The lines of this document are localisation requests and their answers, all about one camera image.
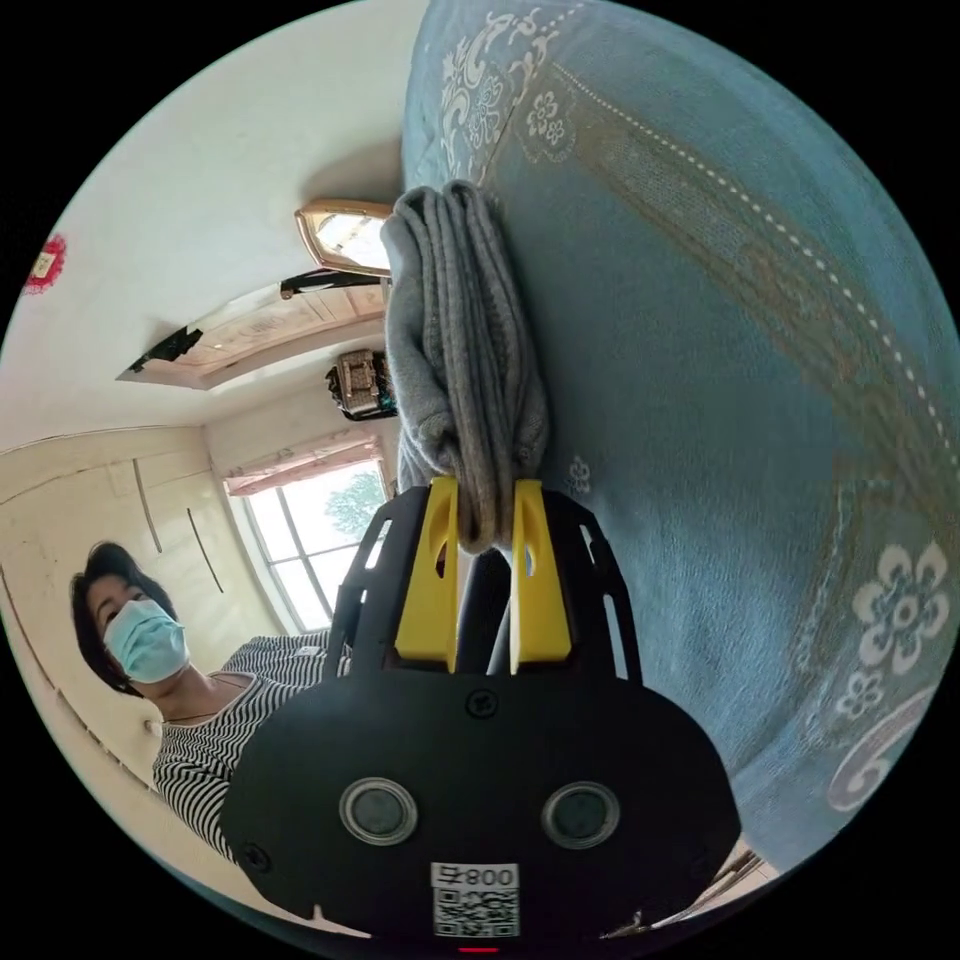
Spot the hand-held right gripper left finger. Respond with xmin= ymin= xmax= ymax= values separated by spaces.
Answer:
xmin=394 ymin=476 xmax=460 ymax=674

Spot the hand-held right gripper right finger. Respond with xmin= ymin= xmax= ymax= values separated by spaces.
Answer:
xmin=510 ymin=479 xmax=577 ymax=675

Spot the gray long sleeve shirt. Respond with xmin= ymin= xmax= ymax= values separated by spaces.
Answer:
xmin=380 ymin=179 xmax=552 ymax=555

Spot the window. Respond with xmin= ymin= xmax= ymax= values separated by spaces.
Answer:
xmin=243 ymin=458 xmax=393 ymax=633

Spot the pink curtain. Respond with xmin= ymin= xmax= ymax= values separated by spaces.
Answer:
xmin=224 ymin=440 xmax=384 ymax=498

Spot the hanging bag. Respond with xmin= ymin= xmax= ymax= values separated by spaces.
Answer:
xmin=325 ymin=347 xmax=399 ymax=423

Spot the person's body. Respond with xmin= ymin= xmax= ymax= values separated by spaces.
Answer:
xmin=69 ymin=541 xmax=354 ymax=864

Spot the bed with blue patterned quilt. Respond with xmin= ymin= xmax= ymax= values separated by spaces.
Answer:
xmin=400 ymin=0 xmax=960 ymax=875

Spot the cream cupboard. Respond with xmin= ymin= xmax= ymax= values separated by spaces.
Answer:
xmin=0 ymin=425 xmax=290 ymax=789

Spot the wooden framed mirror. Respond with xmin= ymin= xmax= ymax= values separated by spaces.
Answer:
xmin=293 ymin=197 xmax=394 ymax=276

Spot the red wall ornament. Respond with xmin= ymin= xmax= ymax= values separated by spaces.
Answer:
xmin=22 ymin=233 xmax=70 ymax=297

